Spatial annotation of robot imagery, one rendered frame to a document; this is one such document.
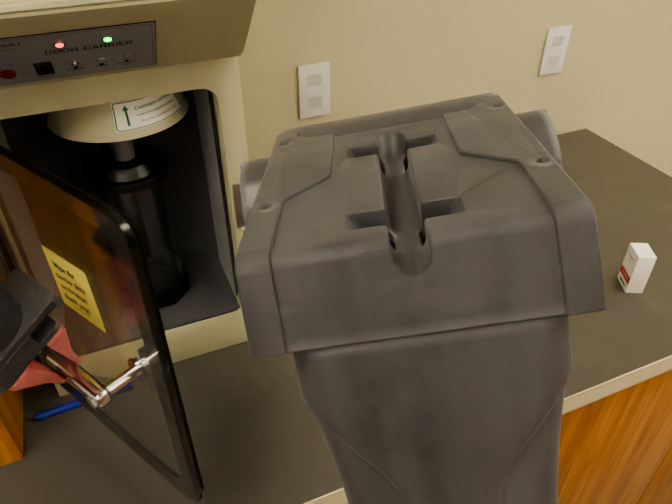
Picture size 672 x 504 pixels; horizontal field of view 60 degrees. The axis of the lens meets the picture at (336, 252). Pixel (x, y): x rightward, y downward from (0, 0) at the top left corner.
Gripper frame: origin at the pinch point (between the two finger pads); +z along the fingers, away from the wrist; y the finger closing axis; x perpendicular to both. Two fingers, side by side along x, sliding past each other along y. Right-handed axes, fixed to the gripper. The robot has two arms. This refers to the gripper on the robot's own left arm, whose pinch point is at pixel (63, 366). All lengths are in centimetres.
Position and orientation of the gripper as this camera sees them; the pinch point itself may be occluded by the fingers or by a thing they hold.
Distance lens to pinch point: 63.5
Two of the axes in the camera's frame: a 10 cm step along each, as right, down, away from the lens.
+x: 7.9, 3.6, -4.9
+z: 2.7, 5.1, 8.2
